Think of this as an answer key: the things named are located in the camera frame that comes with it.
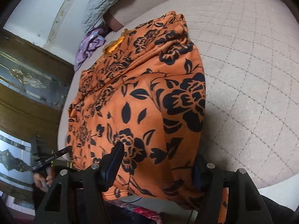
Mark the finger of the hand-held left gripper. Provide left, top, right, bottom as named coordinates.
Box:
left=54, top=145, right=73, bottom=159

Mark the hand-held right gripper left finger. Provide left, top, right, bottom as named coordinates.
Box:
left=35, top=142, right=125, bottom=224

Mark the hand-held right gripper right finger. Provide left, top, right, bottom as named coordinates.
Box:
left=192, top=154, right=274, bottom=224

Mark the orange black floral garment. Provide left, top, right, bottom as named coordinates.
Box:
left=67, top=11, right=229, bottom=211

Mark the person's left hand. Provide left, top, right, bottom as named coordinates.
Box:
left=34, top=167, right=56, bottom=192

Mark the wooden wardrobe with glass panels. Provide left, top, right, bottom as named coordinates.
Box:
left=0, top=29, right=75, bottom=207

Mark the purple floral cloth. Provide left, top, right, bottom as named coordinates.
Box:
left=74, top=27, right=107, bottom=72

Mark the beige quilted bedspread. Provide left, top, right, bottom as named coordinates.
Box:
left=57, top=0, right=299, bottom=206

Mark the brown pillow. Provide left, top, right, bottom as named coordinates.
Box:
left=103, top=14, right=124, bottom=33

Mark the grey quilted blanket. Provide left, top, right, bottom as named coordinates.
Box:
left=82, top=0, right=155, bottom=34

